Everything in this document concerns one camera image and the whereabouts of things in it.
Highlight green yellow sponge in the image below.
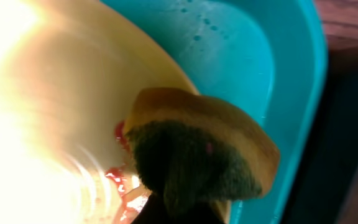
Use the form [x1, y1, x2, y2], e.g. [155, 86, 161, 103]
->
[123, 88, 280, 217]

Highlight black water tray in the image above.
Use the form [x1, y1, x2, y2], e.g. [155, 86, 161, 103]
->
[282, 46, 358, 224]

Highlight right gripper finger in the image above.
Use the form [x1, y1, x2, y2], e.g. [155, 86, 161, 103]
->
[131, 194, 224, 224]

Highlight teal plastic tray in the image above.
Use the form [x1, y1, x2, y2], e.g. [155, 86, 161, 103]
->
[104, 0, 327, 224]

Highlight yellow-green plate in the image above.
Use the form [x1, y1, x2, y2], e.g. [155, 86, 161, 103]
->
[0, 0, 232, 224]

